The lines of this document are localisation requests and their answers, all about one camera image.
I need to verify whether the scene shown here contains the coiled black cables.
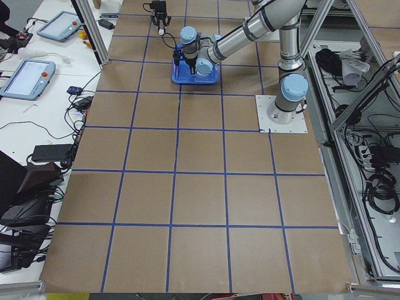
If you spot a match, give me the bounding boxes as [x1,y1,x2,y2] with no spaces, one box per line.
[315,48,343,76]

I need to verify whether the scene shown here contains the teach pendant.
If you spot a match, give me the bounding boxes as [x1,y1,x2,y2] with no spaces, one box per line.
[1,59,56,101]
[36,11,82,42]

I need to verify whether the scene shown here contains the blue plastic tray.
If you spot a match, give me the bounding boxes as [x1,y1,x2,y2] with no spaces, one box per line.
[171,43,218,84]

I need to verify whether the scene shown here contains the upper teach pendant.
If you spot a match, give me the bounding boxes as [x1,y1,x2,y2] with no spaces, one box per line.
[36,11,82,42]

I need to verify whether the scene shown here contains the lower teach pendant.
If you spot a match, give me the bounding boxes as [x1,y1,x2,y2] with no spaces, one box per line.
[1,59,56,101]

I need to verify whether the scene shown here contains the aluminium frame post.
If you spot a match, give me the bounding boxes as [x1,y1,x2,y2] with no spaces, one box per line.
[71,0,109,66]

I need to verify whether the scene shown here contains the blue small device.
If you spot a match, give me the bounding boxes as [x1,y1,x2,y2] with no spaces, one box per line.
[66,86,83,96]

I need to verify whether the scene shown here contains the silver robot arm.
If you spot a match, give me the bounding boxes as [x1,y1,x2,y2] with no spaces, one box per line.
[173,0,309,125]

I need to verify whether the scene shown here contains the black equipment pile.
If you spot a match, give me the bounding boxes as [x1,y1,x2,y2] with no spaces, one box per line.
[1,152,64,273]

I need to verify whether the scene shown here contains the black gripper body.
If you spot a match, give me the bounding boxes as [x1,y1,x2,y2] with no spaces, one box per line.
[186,58,196,68]
[151,1,171,24]

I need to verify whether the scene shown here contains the black laptop adapter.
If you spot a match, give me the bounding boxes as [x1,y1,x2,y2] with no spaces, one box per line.
[31,144,73,163]

